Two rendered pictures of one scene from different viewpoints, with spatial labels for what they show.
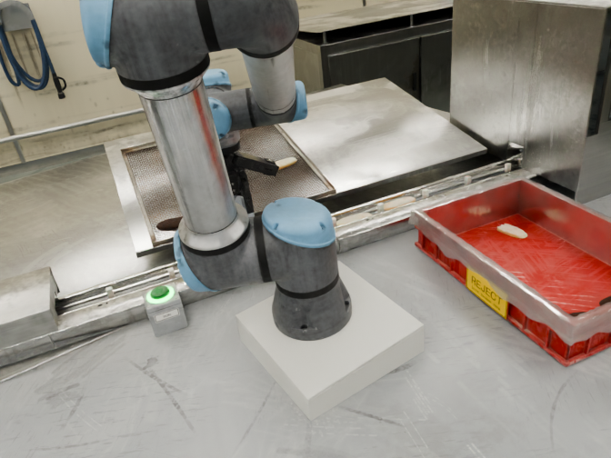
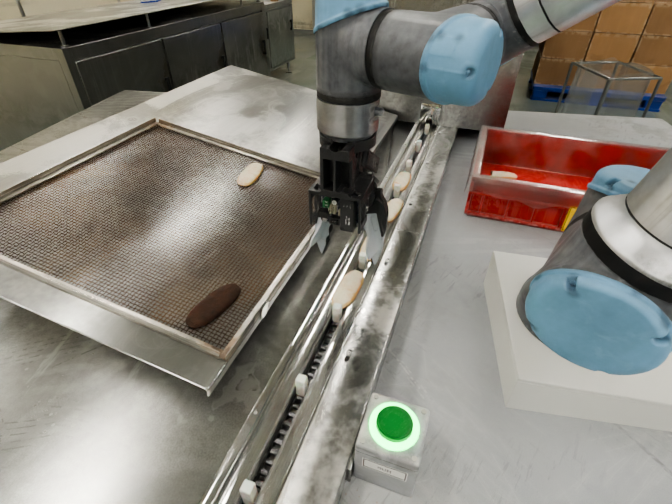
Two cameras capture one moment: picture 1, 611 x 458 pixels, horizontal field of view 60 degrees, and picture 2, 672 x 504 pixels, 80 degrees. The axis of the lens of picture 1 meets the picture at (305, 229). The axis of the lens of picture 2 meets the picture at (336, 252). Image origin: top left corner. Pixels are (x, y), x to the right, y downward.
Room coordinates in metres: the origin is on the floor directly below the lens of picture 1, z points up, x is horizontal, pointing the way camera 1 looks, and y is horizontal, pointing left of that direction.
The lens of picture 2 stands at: (0.79, 0.54, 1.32)
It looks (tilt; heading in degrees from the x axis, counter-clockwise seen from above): 37 degrees down; 309
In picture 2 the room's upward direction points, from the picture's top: straight up
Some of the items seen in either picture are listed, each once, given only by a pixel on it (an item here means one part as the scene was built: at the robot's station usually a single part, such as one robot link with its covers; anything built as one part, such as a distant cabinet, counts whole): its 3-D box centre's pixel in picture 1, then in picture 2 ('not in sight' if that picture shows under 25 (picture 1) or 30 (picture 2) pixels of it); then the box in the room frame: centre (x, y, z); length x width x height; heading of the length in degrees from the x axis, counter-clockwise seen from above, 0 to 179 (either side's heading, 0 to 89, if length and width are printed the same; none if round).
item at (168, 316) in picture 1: (166, 314); (388, 449); (0.90, 0.32, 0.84); 0.08 x 0.08 x 0.11; 20
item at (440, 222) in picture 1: (539, 253); (576, 180); (0.90, -0.48, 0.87); 0.49 x 0.34 x 0.10; 19
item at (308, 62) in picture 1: (415, 74); (145, 84); (3.76, -0.93, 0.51); 1.93 x 1.05 x 1.02; 110
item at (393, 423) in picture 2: (160, 293); (394, 425); (0.89, 0.31, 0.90); 0.04 x 0.04 x 0.02
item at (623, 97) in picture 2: not in sight; (593, 120); (1.15, -2.47, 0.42); 0.40 x 0.31 x 0.67; 134
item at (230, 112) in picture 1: (220, 113); (441, 54); (0.99, 0.13, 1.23); 0.11 x 0.11 x 0.08; 1
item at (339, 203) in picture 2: (225, 169); (345, 178); (1.09, 0.16, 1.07); 0.09 x 0.08 x 0.12; 110
